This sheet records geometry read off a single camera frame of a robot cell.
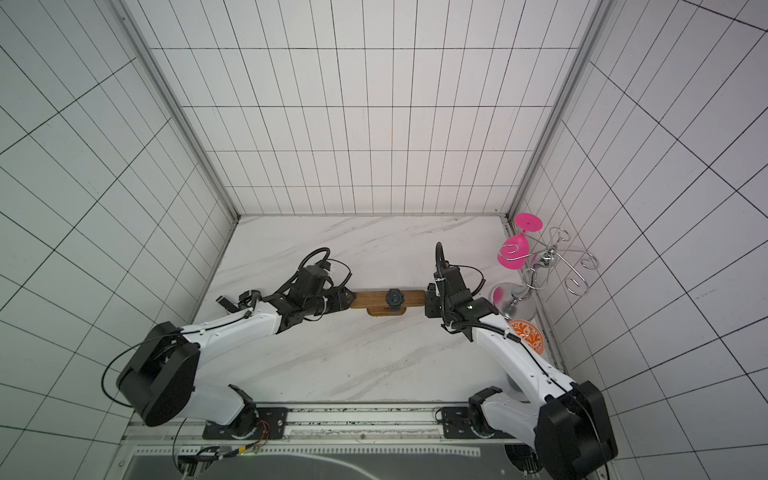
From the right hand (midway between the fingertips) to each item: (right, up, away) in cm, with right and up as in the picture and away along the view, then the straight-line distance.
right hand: (434, 293), depth 86 cm
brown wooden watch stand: (-17, -4, +2) cm, 17 cm away
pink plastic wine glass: (+19, +13, -10) cm, 25 cm away
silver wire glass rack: (+26, -4, +6) cm, 27 cm away
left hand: (-26, -3, +1) cm, 26 cm away
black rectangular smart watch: (-66, -4, +7) cm, 66 cm away
